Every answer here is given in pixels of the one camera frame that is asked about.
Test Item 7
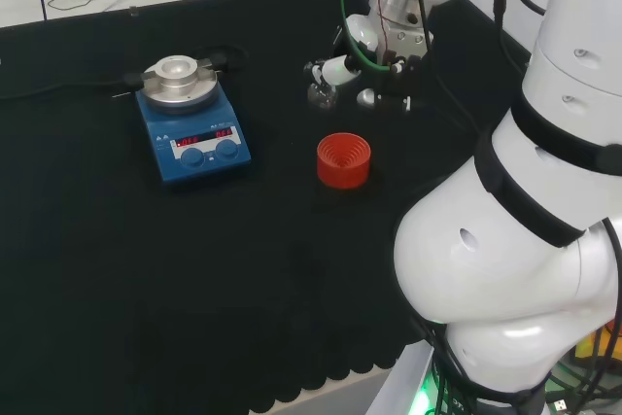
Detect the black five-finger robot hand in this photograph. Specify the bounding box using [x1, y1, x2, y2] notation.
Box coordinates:
[303, 14, 436, 115]

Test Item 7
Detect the clear round-bottom glass flask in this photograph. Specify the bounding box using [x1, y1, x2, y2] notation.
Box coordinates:
[307, 72, 340, 110]

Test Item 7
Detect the heater with blue base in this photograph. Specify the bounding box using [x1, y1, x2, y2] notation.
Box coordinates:
[123, 52, 254, 192]

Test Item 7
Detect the pale board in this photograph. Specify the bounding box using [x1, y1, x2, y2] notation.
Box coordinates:
[250, 344, 436, 415]

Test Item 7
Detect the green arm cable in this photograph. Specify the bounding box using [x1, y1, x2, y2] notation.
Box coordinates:
[338, 0, 393, 71]

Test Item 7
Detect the red ribbed flask ring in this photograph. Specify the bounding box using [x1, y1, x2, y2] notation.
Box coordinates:
[316, 131, 373, 190]

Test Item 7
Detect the long black heater cable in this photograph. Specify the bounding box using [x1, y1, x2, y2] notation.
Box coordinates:
[0, 75, 128, 101]

